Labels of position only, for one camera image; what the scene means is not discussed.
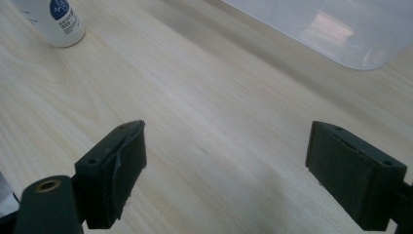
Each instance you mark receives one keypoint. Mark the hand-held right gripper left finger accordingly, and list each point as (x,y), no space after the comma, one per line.
(110,175)

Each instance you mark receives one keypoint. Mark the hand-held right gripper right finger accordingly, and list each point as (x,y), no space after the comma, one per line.
(354,175)

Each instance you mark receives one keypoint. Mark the clear plastic storage box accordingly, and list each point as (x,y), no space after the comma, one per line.
(328,29)

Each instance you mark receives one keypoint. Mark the white bottle with blue label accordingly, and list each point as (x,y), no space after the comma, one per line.
(58,22)

